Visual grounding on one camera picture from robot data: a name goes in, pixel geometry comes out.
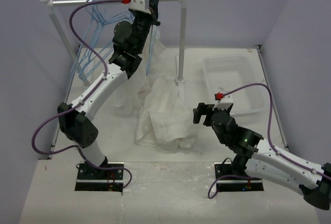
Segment white right rack post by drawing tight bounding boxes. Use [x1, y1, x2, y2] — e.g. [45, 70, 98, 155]
[174, 0, 191, 106]

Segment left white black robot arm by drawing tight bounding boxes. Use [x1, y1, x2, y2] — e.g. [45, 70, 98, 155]
[57, 0, 160, 179]

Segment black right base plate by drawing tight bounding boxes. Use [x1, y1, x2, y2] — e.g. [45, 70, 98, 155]
[214, 158, 264, 192]

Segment white perforated plastic basket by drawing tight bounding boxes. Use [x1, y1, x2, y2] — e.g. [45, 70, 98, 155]
[202, 54, 266, 116]

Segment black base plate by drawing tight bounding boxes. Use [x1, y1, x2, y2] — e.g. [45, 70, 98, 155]
[74, 162, 124, 193]
[214, 158, 264, 192]

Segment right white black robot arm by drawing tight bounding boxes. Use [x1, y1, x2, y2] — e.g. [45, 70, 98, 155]
[193, 103, 330, 211]

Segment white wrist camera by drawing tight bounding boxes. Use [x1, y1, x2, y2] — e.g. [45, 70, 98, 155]
[128, 0, 149, 12]
[213, 92, 233, 110]

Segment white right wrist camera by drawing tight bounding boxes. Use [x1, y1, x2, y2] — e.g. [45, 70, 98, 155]
[213, 92, 233, 110]

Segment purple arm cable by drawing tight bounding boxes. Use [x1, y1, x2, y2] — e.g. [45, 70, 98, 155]
[208, 83, 331, 200]
[31, 0, 132, 190]

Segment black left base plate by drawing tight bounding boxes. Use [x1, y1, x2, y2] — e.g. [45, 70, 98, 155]
[74, 162, 124, 193]

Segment white hanging skirt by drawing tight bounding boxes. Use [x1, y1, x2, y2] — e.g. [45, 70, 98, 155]
[110, 29, 166, 114]

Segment silver clothes rack rail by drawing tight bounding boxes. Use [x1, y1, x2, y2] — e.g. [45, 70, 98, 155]
[50, 0, 179, 7]

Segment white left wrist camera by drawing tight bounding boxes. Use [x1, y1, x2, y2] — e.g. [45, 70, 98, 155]
[128, 0, 149, 12]

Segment white skirt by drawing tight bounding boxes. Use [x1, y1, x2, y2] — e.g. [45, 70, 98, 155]
[134, 76, 204, 154]
[110, 29, 166, 114]

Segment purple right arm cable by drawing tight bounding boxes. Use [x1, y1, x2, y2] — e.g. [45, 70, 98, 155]
[208, 83, 331, 200]

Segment light blue empty hangers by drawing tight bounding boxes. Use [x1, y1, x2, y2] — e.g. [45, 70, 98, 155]
[69, 0, 133, 81]

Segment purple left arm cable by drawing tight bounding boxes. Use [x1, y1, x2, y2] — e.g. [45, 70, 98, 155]
[31, 0, 132, 190]

